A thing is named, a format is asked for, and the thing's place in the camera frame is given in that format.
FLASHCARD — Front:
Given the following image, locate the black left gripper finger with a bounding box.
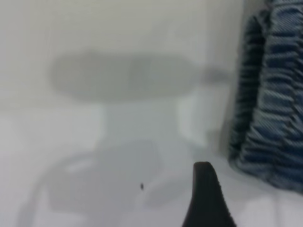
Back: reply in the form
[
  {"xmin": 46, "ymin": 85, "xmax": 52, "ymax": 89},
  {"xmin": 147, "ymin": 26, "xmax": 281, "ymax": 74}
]
[{"xmin": 180, "ymin": 161, "xmax": 238, "ymax": 227}]

